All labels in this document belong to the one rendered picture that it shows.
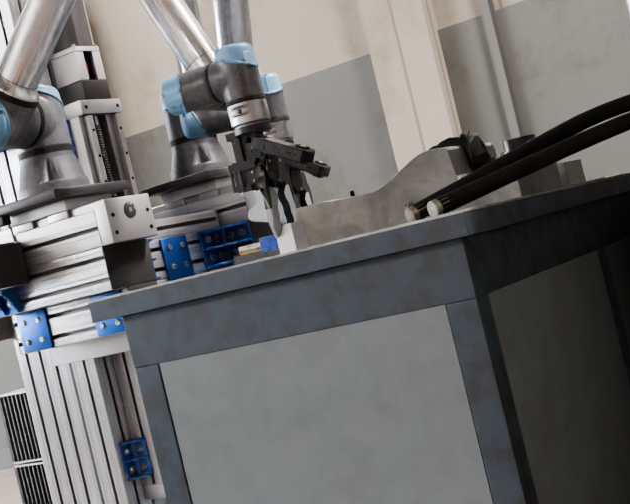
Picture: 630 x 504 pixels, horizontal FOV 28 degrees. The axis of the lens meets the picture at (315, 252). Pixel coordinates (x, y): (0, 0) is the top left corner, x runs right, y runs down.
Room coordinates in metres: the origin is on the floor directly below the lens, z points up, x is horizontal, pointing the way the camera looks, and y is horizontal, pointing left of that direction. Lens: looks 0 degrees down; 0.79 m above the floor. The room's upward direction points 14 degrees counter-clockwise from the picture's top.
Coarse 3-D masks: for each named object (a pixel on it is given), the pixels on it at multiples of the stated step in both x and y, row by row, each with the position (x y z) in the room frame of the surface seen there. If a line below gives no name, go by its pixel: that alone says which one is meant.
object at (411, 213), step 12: (552, 132) 2.24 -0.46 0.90; (564, 132) 2.25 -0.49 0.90; (528, 144) 2.22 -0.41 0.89; (540, 144) 2.23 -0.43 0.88; (552, 144) 2.24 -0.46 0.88; (504, 156) 2.20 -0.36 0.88; (516, 156) 2.20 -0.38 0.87; (480, 168) 2.18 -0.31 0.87; (492, 168) 2.18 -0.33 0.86; (468, 180) 2.15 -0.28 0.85; (444, 192) 2.13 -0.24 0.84; (420, 204) 2.11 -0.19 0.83; (408, 216) 2.11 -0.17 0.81; (420, 216) 2.10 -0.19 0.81
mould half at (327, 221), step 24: (408, 168) 2.49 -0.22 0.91; (432, 168) 2.46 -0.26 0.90; (456, 168) 2.45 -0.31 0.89; (552, 168) 2.58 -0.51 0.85; (384, 192) 2.52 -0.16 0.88; (408, 192) 2.49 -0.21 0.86; (432, 192) 2.47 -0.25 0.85; (504, 192) 2.40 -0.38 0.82; (528, 192) 2.42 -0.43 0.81; (312, 216) 2.60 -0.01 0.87; (336, 216) 2.58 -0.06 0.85; (360, 216) 2.55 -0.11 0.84; (384, 216) 2.52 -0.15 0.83; (312, 240) 2.61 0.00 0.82
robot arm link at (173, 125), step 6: (162, 102) 3.04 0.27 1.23; (162, 108) 3.05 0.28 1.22; (168, 114) 3.03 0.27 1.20; (168, 120) 3.03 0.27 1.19; (174, 120) 3.02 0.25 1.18; (168, 126) 3.04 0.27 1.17; (174, 126) 3.02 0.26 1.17; (180, 126) 3.01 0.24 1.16; (168, 132) 3.05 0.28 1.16; (174, 132) 3.02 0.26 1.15; (180, 132) 3.02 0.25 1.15; (174, 138) 3.03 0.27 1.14
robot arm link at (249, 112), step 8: (240, 104) 2.30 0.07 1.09; (248, 104) 2.30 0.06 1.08; (256, 104) 2.30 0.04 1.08; (264, 104) 2.31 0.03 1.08; (232, 112) 2.31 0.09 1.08; (240, 112) 2.30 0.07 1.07; (248, 112) 2.30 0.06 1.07; (256, 112) 2.30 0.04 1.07; (264, 112) 2.31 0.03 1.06; (232, 120) 2.31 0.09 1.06; (240, 120) 2.30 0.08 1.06; (248, 120) 2.30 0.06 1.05; (256, 120) 2.30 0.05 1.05; (264, 120) 2.31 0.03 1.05
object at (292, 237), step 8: (288, 224) 2.29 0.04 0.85; (296, 224) 2.31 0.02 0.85; (280, 232) 2.30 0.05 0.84; (288, 232) 2.29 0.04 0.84; (296, 232) 2.30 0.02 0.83; (304, 232) 2.33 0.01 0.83; (264, 240) 2.32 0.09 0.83; (272, 240) 2.31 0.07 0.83; (280, 240) 2.30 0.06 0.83; (288, 240) 2.30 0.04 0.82; (296, 240) 2.30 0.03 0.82; (304, 240) 2.32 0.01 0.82; (240, 248) 2.37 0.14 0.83; (248, 248) 2.36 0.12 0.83; (256, 248) 2.35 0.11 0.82; (264, 248) 2.32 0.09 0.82; (272, 248) 2.32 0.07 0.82; (280, 248) 2.30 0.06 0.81; (288, 248) 2.30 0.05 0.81; (296, 248) 2.29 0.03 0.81
